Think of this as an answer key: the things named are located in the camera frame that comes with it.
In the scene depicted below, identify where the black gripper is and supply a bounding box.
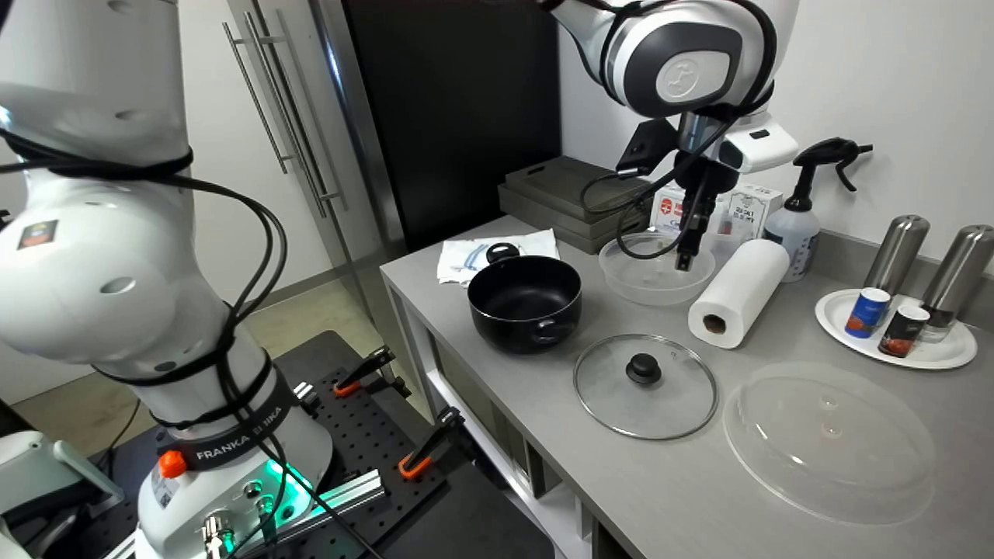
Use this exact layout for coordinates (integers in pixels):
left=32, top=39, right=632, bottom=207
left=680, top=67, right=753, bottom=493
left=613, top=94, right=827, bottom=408
left=673, top=112, right=738, bottom=272

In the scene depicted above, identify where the glass lid black knob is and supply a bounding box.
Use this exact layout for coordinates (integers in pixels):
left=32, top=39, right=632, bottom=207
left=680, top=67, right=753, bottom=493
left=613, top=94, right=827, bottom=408
left=574, top=332, right=716, bottom=441

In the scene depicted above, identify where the black cooking pot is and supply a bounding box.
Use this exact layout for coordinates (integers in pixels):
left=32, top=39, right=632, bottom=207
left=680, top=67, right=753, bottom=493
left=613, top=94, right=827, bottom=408
left=467, top=243, right=581, bottom=355

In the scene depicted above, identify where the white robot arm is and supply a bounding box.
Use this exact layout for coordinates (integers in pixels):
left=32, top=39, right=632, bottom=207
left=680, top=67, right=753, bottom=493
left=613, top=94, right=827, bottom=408
left=0, top=0, right=333, bottom=559

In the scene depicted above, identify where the red white card box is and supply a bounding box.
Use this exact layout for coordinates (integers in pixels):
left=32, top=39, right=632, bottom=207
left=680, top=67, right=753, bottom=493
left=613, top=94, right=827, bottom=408
left=650, top=188, right=723, bottom=235

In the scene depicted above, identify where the white small carton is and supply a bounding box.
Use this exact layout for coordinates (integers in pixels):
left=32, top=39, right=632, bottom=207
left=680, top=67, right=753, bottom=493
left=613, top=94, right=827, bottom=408
left=720, top=188, right=782, bottom=246

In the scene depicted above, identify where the white paper towel roll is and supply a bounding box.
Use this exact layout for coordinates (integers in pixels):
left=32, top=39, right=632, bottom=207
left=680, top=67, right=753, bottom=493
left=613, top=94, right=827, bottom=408
left=686, top=239, right=789, bottom=347

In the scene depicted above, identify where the white spray bottle black trigger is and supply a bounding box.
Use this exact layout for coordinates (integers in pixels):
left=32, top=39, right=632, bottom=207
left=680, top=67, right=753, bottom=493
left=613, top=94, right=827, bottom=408
left=764, top=137, right=870, bottom=279

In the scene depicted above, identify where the dark grey tray box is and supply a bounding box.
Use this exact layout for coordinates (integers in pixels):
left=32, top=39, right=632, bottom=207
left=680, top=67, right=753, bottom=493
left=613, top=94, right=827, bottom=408
left=496, top=156, right=647, bottom=254

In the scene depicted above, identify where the blue white small jar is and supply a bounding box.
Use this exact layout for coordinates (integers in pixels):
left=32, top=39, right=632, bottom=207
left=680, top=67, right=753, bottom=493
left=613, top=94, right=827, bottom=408
left=843, top=289, right=891, bottom=340

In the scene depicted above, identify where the left steel shaker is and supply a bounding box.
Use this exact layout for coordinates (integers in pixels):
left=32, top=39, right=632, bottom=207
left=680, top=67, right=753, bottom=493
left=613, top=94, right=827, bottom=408
left=867, top=214, right=928, bottom=295

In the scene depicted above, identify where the steel shaker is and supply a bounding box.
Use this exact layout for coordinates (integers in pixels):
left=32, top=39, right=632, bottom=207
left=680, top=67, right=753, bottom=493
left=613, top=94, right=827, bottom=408
left=867, top=214, right=928, bottom=295
left=922, top=224, right=994, bottom=324

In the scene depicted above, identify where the dark red small jar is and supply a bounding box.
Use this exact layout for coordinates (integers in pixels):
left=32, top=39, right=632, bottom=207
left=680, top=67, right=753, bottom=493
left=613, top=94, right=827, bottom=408
left=878, top=303, right=928, bottom=357

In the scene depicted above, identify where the white plate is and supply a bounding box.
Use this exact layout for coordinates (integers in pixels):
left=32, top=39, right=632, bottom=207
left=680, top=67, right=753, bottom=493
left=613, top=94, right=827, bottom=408
left=813, top=289, right=978, bottom=373

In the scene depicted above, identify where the right steel shaker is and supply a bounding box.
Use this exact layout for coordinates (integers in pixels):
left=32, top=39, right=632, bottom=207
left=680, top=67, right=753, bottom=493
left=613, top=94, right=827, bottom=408
left=922, top=224, right=994, bottom=324

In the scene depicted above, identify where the black refrigerator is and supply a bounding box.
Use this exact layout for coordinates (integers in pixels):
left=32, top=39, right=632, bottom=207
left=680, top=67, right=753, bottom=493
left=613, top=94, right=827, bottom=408
left=343, top=0, right=562, bottom=250

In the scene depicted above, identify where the upper orange black clamp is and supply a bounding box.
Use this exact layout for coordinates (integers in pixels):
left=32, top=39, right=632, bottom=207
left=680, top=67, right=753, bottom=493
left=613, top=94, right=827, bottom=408
left=328, top=345, right=393, bottom=398

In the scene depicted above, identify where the orange black clamp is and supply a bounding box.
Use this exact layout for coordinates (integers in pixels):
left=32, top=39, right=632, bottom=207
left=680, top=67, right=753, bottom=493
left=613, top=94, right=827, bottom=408
left=328, top=345, right=393, bottom=398
left=393, top=408, right=462, bottom=482

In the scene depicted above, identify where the lower orange black clamp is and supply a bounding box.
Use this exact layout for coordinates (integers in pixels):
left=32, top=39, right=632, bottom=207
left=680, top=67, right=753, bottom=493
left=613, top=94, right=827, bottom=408
left=393, top=408, right=462, bottom=482

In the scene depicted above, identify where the black perforated robot table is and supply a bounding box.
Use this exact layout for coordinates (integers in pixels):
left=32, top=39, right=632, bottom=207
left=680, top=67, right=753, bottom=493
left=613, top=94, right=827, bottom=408
left=238, top=332, right=552, bottom=559

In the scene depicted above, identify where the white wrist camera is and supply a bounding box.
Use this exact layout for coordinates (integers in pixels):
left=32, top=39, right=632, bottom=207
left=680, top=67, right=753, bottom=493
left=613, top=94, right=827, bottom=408
left=716, top=123, right=798, bottom=175

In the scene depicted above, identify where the steel door handle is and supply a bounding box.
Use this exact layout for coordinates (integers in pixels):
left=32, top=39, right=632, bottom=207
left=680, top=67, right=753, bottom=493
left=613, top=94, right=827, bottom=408
left=229, top=0, right=337, bottom=218

